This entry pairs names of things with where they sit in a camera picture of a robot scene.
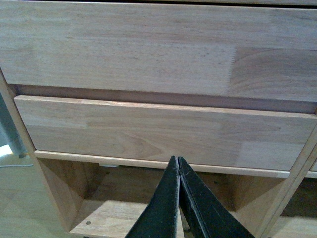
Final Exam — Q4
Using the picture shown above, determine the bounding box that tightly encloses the upper wooden drawer front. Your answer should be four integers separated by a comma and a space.
0, 0, 317, 102

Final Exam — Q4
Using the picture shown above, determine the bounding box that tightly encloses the lower wooden drawer front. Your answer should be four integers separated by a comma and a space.
14, 95, 317, 171

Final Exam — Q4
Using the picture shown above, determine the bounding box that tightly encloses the wooden desktop shelf unit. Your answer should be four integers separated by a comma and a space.
0, 0, 317, 238

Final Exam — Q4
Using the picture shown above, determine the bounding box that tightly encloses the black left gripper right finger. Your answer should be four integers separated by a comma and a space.
178, 157, 253, 238

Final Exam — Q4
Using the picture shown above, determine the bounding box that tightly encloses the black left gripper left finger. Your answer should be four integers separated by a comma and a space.
126, 156, 180, 238

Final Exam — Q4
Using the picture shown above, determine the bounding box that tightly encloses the wooden drawer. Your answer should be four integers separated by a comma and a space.
0, 0, 317, 102
14, 95, 317, 171

